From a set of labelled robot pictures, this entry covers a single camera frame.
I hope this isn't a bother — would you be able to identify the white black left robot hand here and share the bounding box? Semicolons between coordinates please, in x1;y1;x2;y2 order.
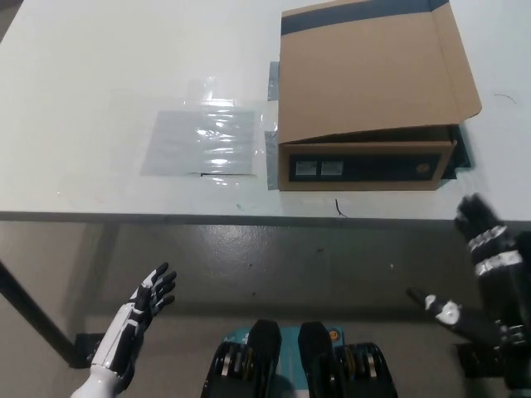
90;261;178;381

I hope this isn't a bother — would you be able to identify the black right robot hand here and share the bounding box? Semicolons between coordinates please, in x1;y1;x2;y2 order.
406;193;531;352

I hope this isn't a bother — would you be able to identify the brown cardboard storage box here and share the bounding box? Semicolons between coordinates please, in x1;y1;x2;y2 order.
276;0;483;192

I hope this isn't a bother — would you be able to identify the black table leg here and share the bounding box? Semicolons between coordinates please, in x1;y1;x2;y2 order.
0;259;80;368

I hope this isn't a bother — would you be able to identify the clear plastic sleeve with paper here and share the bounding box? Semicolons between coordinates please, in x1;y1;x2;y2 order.
140;76;280;187

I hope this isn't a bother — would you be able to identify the short grey tape strip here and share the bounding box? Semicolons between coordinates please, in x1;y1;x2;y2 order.
268;61;282;102

